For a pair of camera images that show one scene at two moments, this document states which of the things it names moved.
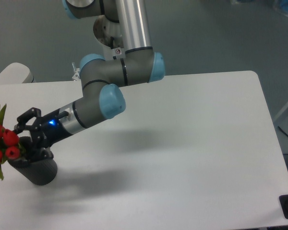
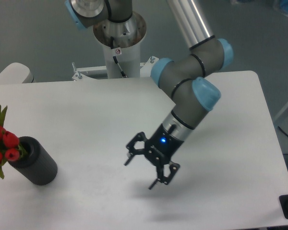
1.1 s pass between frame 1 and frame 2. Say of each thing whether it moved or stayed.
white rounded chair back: stayed
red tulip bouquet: stayed
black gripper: moved
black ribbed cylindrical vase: stayed
